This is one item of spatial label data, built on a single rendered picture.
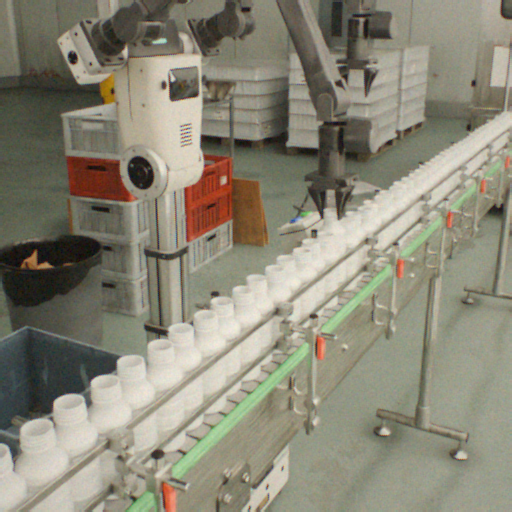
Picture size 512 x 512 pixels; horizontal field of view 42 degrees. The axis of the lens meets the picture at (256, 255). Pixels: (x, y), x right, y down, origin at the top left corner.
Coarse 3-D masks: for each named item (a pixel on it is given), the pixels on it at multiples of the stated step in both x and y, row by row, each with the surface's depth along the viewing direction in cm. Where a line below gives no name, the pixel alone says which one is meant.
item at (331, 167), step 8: (320, 152) 142; (336, 152) 140; (344, 152) 142; (320, 160) 142; (328, 160) 141; (336, 160) 141; (344, 160) 143; (320, 168) 143; (328, 168) 142; (336, 168) 141; (344, 168) 143; (312, 176) 144; (320, 176) 143; (328, 176) 142; (336, 176) 142; (344, 176) 142; (352, 176) 142
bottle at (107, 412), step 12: (96, 384) 87; (108, 384) 88; (120, 384) 87; (96, 396) 85; (108, 396) 85; (120, 396) 86; (96, 408) 86; (108, 408) 85; (120, 408) 87; (96, 420) 85; (108, 420) 85; (120, 420) 86; (108, 432) 85; (108, 456) 86; (108, 468) 87; (108, 480) 88
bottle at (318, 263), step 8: (304, 240) 140; (312, 240) 140; (312, 248) 137; (312, 256) 138; (312, 264) 138; (320, 264) 138; (320, 272) 139; (320, 280) 139; (320, 288) 140; (320, 296) 141; (320, 312) 142
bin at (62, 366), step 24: (24, 336) 150; (48, 336) 147; (0, 360) 145; (24, 360) 151; (48, 360) 150; (72, 360) 146; (96, 360) 142; (0, 384) 146; (24, 384) 152; (48, 384) 152; (72, 384) 148; (0, 408) 147; (24, 408) 154; (48, 408) 155; (0, 432) 112
